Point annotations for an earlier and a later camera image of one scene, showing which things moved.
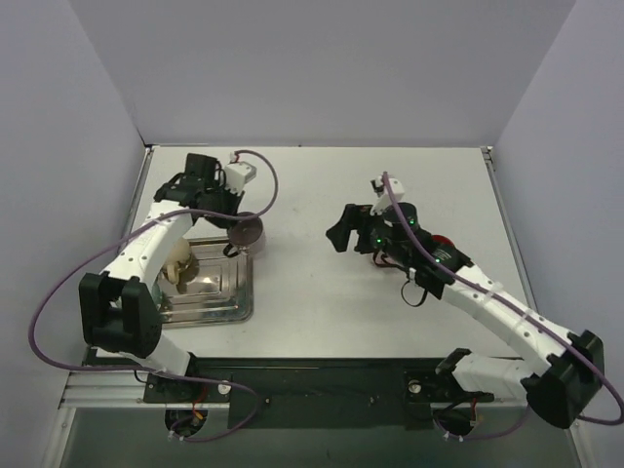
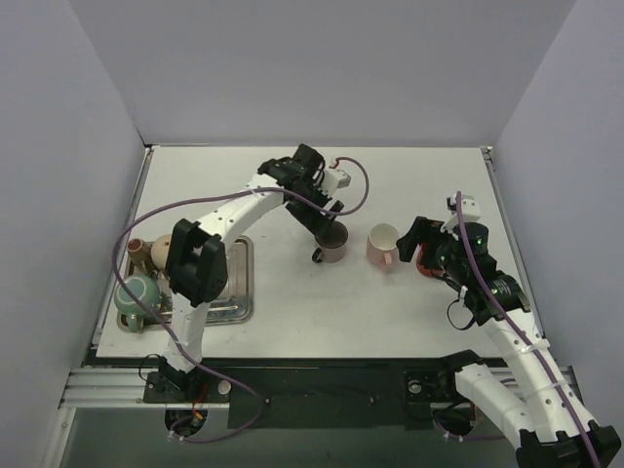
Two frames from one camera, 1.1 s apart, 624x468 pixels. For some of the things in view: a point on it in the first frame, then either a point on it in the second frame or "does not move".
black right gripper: x=362 y=230 -> x=430 y=242
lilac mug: x=243 y=233 -> x=331 y=247
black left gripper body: x=226 y=203 -> x=316 y=214
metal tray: x=215 y=290 does not move
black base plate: x=312 y=393 does not move
